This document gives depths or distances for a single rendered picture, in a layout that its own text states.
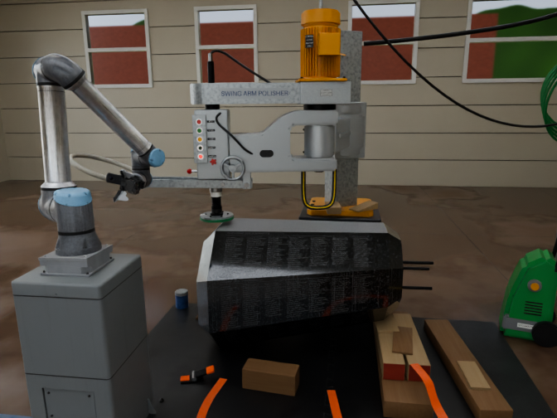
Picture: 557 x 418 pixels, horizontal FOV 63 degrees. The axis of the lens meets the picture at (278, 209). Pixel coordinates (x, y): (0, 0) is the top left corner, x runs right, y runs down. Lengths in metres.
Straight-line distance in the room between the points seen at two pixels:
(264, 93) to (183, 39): 6.69
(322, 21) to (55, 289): 1.96
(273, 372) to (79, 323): 1.07
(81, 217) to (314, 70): 1.53
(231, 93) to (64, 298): 1.45
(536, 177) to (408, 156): 2.34
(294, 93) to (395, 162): 6.30
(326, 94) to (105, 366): 1.84
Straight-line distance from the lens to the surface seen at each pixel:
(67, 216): 2.10
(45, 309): 2.15
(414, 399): 2.55
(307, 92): 2.74
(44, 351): 2.24
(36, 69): 2.31
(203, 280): 2.67
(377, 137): 8.83
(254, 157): 2.77
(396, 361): 2.63
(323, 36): 2.73
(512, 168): 9.41
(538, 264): 3.35
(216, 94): 2.75
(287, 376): 2.58
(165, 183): 2.89
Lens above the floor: 1.56
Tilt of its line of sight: 13 degrees down
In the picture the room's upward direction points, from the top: 1 degrees counter-clockwise
